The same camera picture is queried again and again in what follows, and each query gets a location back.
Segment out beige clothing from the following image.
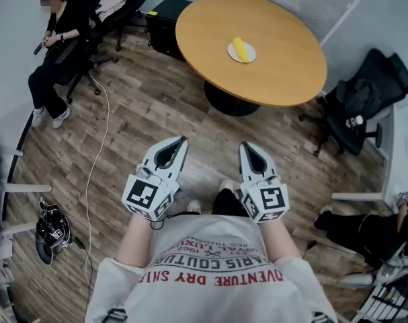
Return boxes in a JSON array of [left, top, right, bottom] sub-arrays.
[[95, 0, 138, 23]]

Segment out person's black trousers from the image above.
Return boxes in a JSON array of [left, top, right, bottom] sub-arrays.
[[211, 188, 250, 219]]

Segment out person's left forearm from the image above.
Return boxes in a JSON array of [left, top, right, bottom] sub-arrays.
[[117, 213, 159, 268]]

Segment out black bag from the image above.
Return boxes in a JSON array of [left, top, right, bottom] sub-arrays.
[[335, 77, 383, 118]]

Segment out small white round object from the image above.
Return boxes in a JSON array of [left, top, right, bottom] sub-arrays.
[[345, 114, 365, 129]]

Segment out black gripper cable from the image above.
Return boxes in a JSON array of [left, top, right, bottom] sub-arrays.
[[149, 209, 178, 230]]

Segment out person's right forearm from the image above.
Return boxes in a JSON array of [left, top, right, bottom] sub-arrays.
[[257, 219, 304, 264]]

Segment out black cabinet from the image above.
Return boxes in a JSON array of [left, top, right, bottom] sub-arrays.
[[145, 0, 194, 61]]

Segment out white desk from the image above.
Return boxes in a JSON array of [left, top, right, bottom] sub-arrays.
[[380, 104, 408, 199]]

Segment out black mesh office chair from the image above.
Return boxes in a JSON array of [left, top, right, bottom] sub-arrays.
[[298, 48, 408, 157]]

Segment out white round plate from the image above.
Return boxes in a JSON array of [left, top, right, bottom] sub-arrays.
[[227, 40, 257, 63]]

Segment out white desk leg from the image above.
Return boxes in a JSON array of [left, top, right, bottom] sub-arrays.
[[3, 183, 53, 194], [331, 192, 383, 202], [1, 221, 38, 238]]

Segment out person's white printed t-shirt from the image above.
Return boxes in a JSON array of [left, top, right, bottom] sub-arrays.
[[84, 213, 339, 323]]

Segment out round wooden table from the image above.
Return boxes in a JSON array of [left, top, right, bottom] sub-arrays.
[[175, 0, 328, 118]]

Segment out yellow corn cob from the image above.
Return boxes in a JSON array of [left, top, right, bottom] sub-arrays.
[[232, 37, 251, 65]]

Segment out white floor cable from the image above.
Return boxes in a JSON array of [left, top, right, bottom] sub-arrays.
[[84, 73, 112, 284]]

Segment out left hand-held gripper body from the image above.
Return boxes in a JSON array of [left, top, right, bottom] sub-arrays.
[[122, 166, 180, 222]]

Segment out white grey device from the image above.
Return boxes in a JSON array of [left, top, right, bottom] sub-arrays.
[[340, 244, 408, 288]]

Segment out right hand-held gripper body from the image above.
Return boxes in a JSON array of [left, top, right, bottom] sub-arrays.
[[240, 176, 290, 225]]

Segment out pile of black devices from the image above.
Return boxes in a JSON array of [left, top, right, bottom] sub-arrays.
[[34, 197, 74, 267]]

